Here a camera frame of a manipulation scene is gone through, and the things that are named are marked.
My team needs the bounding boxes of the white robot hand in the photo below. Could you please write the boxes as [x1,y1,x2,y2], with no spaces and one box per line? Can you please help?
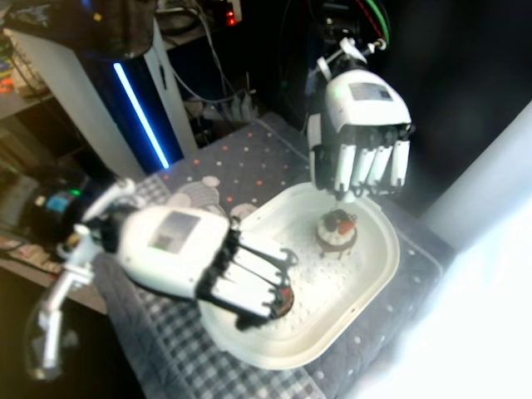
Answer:
[307,69,416,204]
[116,206,299,333]

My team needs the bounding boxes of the cupcake with red topping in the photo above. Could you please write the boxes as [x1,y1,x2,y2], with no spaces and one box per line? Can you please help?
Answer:
[315,209,358,259]

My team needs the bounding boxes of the dark cupcake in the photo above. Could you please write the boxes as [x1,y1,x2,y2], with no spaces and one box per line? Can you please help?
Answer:
[269,284,295,319]

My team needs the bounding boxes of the white perforated plastic basin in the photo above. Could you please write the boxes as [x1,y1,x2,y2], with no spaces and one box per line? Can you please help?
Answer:
[198,182,401,372]

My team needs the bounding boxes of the grey quilt with bear print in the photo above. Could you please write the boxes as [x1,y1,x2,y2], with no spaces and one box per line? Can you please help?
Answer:
[93,118,444,399]

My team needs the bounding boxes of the black device with green light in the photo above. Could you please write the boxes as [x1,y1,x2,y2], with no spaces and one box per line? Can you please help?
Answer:
[20,174,91,246]

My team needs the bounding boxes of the black device with red lights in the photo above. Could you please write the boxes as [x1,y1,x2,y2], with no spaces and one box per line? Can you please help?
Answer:
[215,0,243,27]

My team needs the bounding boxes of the white computer tower blue light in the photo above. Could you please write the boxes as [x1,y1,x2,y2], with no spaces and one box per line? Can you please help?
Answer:
[6,16,199,178]

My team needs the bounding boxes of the white backdrop panel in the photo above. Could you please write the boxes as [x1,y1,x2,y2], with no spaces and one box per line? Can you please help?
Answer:
[344,99,532,399]

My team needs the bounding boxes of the red cable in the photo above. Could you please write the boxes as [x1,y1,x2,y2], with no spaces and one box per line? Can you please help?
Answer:
[356,0,382,35]

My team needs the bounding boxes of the green cable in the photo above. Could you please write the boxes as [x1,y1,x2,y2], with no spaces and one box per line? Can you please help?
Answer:
[369,0,392,39]

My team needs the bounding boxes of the grey cable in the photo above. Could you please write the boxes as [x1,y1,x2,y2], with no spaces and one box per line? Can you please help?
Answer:
[195,12,250,105]

